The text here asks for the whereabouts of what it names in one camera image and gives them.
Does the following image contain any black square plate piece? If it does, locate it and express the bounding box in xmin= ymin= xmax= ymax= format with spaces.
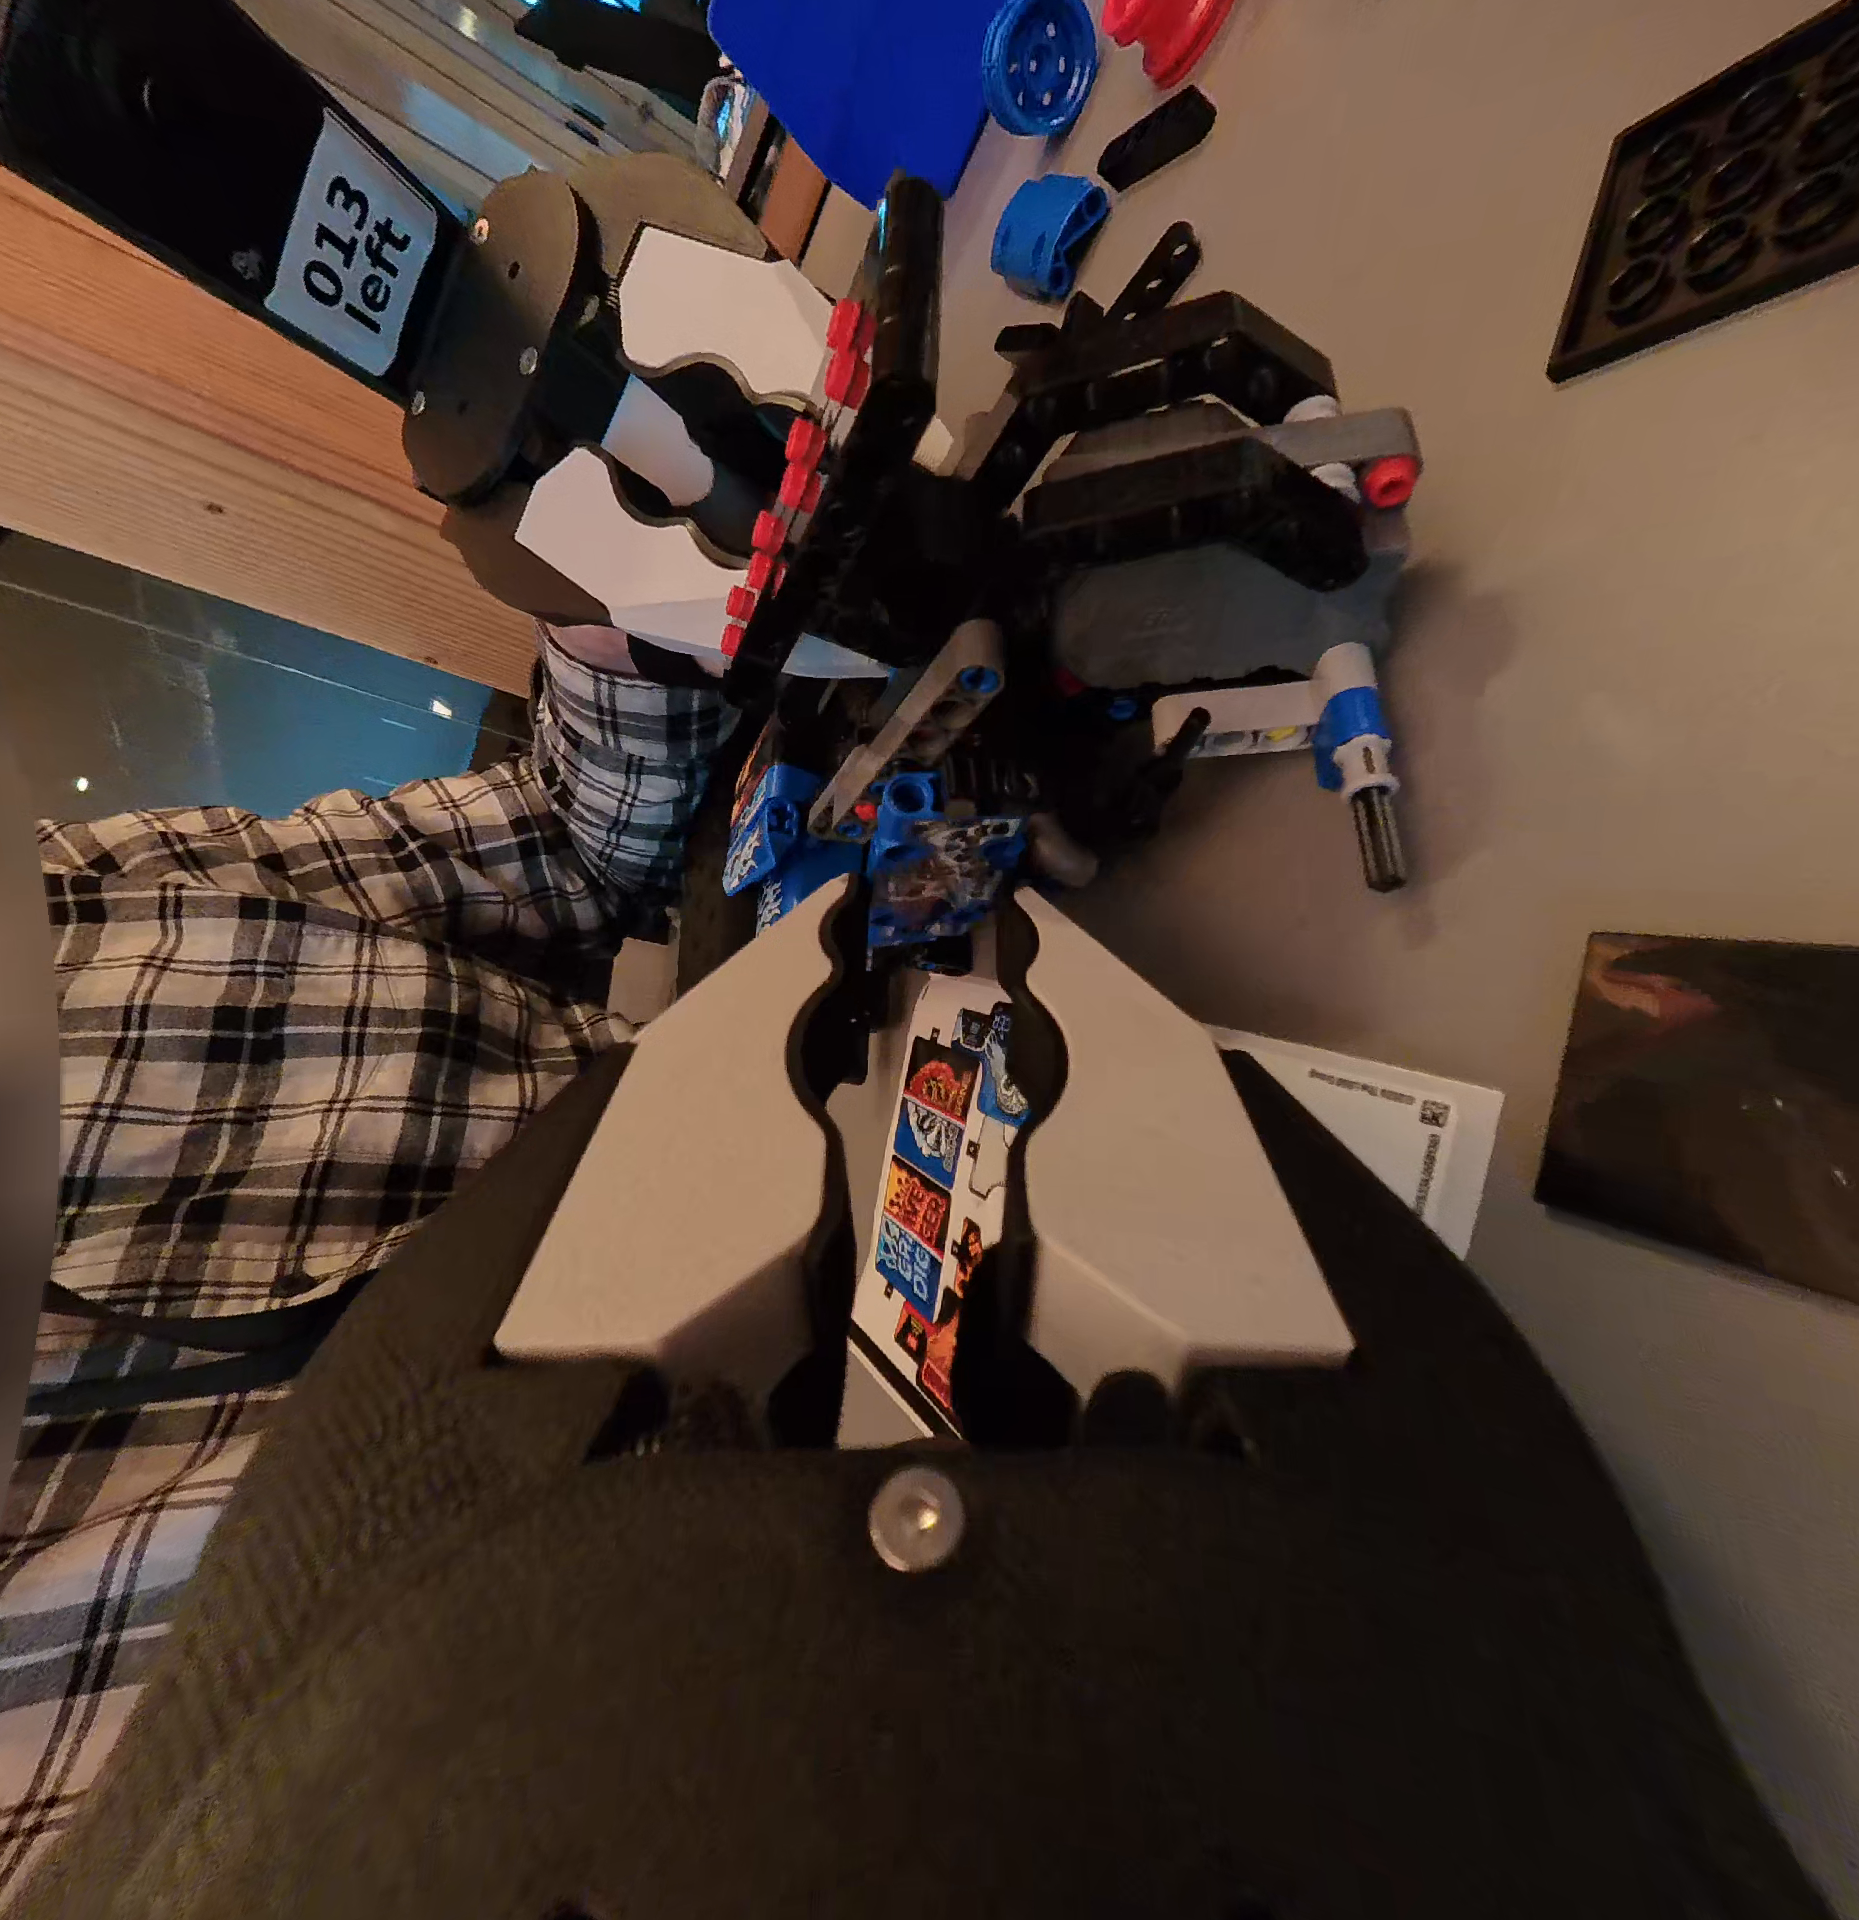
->
xmin=1545 ymin=0 xmax=1859 ymax=387

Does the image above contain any blue wheel rim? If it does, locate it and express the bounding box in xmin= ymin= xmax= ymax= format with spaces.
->
xmin=990 ymin=175 xmax=1116 ymax=299
xmin=980 ymin=0 xmax=1100 ymax=141

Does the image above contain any colourful sticker sheet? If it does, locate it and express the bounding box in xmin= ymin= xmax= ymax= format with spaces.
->
xmin=843 ymin=976 xmax=1506 ymax=1444

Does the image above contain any wooden board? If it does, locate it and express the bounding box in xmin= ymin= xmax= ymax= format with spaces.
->
xmin=0 ymin=141 xmax=548 ymax=700

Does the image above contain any blue skull sticker panel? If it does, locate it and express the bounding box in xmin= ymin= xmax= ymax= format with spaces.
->
xmin=858 ymin=770 xmax=1038 ymax=969

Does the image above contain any red wheel rim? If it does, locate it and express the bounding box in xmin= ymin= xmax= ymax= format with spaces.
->
xmin=1100 ymin=0 xmax=1240 ymax=88

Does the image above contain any black toy set box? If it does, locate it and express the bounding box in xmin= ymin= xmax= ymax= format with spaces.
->
xmin=1532 ymin=927 xmax=1859 ymax=1326

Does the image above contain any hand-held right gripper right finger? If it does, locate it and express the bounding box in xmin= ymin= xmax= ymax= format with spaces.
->
xmin=994 ymin=885 xmax=1358 ymax=1378

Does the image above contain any blue storage bin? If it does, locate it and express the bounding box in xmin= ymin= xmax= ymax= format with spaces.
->
xmin=704 ymin=0 xmax=994 ymax=214

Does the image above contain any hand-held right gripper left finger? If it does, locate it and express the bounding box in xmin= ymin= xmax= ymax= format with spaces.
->
xmin=488 ymin=877 xmax=860 ymax=1374

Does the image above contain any black beam piece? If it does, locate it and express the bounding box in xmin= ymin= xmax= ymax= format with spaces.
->
xmin=1097 ymin=85 xmax=1220 ymax=189

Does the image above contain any person's left forearm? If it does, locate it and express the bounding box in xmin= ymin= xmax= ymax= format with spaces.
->
xmin=525 ymin=621 xmax=755 ymax=950

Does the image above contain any toy brick truck model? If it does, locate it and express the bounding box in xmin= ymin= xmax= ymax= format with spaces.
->
xmin=716 ymin=169 xmax=1430 ymax=978

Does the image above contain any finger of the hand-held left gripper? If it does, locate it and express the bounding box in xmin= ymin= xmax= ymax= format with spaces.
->
xmin=514 ymin=447 xmax=893 ymax=679
xmin=612 ymin=221 xmax=843 ymax=439

